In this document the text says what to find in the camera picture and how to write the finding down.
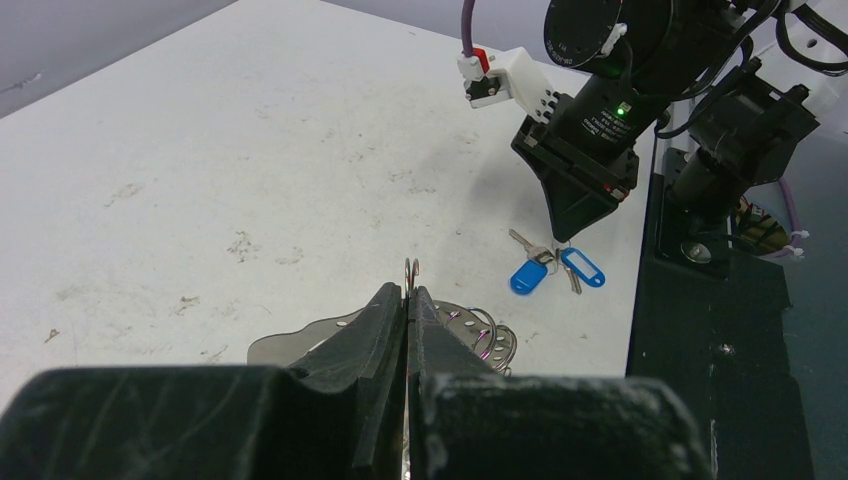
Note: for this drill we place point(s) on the perforated metal key plate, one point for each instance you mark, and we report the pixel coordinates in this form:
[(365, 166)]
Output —
[(494, 343)]

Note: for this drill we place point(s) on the blue key tag white label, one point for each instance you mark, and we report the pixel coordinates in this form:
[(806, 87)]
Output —
[(584, 268)]

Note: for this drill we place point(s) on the solid blue key tag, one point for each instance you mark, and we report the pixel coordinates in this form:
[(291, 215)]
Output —
[(528, 277)]

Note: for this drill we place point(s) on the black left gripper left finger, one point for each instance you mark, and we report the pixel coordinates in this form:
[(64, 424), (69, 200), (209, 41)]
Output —
[(336, 413)]

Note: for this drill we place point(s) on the silver key on blue tag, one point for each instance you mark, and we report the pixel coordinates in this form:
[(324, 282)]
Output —
[(537, 253)]

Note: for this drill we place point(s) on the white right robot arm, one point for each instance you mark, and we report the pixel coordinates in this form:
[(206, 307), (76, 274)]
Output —
[(641, 57)]

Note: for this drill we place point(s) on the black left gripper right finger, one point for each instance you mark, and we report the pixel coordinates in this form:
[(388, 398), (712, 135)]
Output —
[(469, 422)]

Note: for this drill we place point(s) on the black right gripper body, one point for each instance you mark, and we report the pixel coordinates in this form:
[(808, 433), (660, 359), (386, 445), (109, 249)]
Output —
[(584, 155)]

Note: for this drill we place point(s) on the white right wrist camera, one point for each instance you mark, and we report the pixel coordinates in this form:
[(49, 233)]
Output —
[(511, 75)]

